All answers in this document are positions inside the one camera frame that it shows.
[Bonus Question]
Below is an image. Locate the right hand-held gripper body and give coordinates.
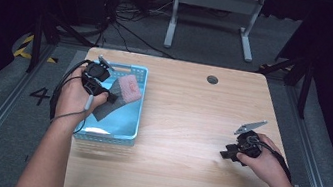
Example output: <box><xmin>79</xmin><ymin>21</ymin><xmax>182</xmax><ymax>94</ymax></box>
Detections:
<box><xmin>230</xmin><ymin>116</ymin><xmax>269</xmax><ymax>160</ymax></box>

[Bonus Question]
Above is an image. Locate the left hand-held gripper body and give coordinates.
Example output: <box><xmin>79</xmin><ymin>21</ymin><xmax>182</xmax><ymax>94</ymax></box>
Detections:
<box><xmin>77</xmin><ymin>52</ymin><xmax>117</xmax><ymax>100</ymax></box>

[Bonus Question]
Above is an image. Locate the grey and pink sock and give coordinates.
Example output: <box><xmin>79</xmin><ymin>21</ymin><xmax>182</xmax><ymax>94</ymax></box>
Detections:
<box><xmin>90</xmin><ymin>69</ymin><xmax>146</xmax><ymax>129</ymax></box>

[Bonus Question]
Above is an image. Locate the light blue plastic basket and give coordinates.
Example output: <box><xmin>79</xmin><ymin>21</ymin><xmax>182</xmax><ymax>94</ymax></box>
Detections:
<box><xmin>71</xmin><ymin>56</ymin><xmax>150</xmax><ymax>150</ymax></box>

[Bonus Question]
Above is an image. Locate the person's right hand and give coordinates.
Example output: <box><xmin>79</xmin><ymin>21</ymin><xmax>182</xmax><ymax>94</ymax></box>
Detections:
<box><xmin>232</xmin><ymin>131</ymin><xmax>297</xmax><ymax>187</ymax></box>

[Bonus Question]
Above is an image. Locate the person's left hand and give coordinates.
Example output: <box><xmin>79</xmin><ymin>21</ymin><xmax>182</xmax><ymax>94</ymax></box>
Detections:
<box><xmin>52</xmin><ymin>63</ymin><xmax>113</xmax><ymax>132</ymax></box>

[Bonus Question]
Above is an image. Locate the black metal stand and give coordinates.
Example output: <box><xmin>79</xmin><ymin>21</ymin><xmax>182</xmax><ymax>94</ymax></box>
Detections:
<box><xmin>250</xmin><ymin>47</ymin><xmax>317</xmax><ymax>121</ymax></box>
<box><xmin>24</xmin><ymin>7</ymin><xmax>100</xmax><ymax>83</ymax></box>

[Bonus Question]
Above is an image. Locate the round grey table grommet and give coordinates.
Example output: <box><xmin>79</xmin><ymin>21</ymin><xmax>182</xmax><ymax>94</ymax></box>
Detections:
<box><xmin>206</xmin><ymin>74</ymin><xmax>221</xmax><ymax>87</ymax></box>

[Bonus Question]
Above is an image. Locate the yellow and black hazard tape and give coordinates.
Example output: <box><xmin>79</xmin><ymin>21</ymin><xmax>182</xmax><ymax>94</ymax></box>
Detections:
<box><xmin>12</xmin><ymin>31</ymin><xmax>63</xmax><ymax>65</ymax></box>

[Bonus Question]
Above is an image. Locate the grey left gripper cable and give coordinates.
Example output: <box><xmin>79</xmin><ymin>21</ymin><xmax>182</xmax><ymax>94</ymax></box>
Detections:
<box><xmin>48</xmin><ymin>88</ymin><xmax>94</xmax><ymax>137</ymax></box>

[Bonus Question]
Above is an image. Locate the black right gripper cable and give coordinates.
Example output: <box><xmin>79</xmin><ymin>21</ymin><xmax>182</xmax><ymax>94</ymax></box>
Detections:
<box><xmin>251</xmin><ymin>139</ymin><xmax>299</xmax><ymax>184</ymax></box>

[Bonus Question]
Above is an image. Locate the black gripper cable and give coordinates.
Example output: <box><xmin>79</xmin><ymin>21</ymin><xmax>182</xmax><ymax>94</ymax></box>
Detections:
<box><xmin>251</xmin><ymin>139</ymin><xmax>299</xmax><ymax>184</ymax></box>
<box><xmin>46</xmin><ymin>54</ymin><xmax>94</xmax><ymax>126</ymax></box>

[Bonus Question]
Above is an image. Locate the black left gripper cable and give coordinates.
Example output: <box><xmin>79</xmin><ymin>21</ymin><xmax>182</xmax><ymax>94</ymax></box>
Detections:
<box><xmin>46</xmin><ymin>54</ymin><xmax>94</xmax><ymax>126</ymax></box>

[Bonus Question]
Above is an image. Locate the bundle of floor cables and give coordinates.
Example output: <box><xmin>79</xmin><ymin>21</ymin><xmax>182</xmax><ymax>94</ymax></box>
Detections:
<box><xmin>94</xmin><ymin>0</ymin><xmax>184</xmax><ymax>60</ymax></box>

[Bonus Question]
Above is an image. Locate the white metal table frame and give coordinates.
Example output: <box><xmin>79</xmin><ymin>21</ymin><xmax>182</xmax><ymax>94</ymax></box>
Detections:
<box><xmin>161</xmin><ymin>0</ymin><xmax>267</xmax><ymax>64</ymax></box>

